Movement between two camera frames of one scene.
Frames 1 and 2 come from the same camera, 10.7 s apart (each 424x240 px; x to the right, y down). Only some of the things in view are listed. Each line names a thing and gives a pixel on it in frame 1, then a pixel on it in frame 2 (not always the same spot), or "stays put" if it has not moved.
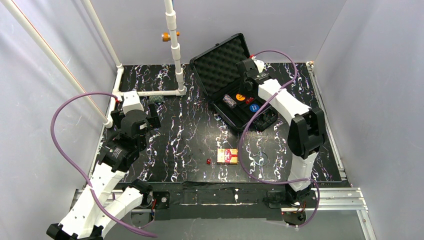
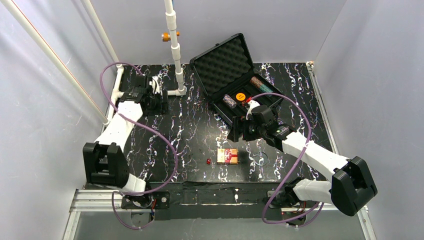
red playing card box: [227, 156] stays put
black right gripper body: [247, 85] to [244, 127]
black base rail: [216, 200] stays put
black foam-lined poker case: [216, 71] stays put
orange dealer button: [240, 97] stays put
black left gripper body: [152, 115] to [159, 102]
